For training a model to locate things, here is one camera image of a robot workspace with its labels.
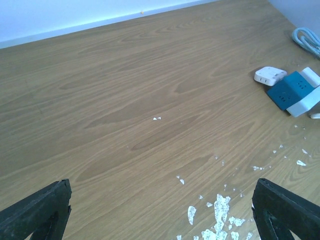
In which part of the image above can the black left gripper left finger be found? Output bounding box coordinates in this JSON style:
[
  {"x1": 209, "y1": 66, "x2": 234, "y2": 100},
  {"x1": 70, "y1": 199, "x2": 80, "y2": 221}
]
[{"x1": 0, "y1": 179, "x2": 72, "y2": 240}]

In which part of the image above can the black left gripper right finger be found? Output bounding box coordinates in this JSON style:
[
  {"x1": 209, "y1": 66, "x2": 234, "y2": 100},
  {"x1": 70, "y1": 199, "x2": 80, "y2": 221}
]
[{"x1": 252, "y1": 178, "x2": 320, "y2": 240}]

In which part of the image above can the dark blue cube adapter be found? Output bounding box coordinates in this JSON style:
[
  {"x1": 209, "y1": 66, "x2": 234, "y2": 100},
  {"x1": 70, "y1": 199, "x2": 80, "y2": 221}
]
[{"x1": 266, "y1": 71, "x2": 316, "y2": 111}]

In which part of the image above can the white square plug adapter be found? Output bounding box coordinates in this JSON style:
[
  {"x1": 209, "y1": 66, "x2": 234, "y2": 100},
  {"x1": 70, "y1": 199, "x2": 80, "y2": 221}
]
[{"x1": 253, "y1": 66, "x2": 287, "y2": 87}]

